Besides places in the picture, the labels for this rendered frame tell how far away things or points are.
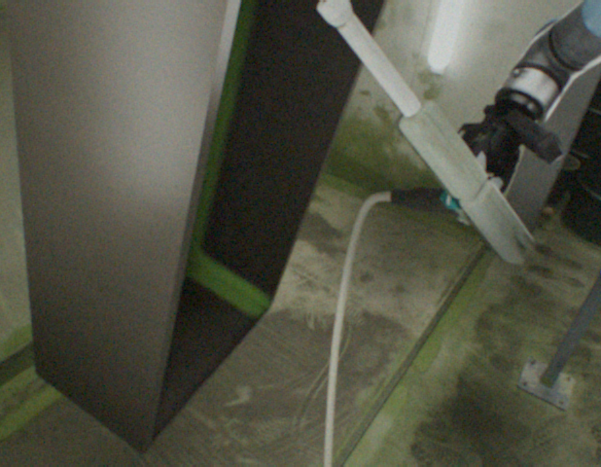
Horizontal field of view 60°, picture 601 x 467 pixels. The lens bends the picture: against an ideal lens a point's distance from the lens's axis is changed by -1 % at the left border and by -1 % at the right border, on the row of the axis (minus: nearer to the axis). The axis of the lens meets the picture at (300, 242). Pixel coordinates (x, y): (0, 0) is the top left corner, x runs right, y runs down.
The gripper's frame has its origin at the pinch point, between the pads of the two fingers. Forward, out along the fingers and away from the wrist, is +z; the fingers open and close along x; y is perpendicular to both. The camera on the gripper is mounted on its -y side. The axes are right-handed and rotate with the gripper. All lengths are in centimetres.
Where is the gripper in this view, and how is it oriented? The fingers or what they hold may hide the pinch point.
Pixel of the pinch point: (463, 206)
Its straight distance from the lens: 81.5
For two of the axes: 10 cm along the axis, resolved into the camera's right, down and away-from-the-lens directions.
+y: -5.1, -1.6, 8.5
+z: -5.9, 7.8, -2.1
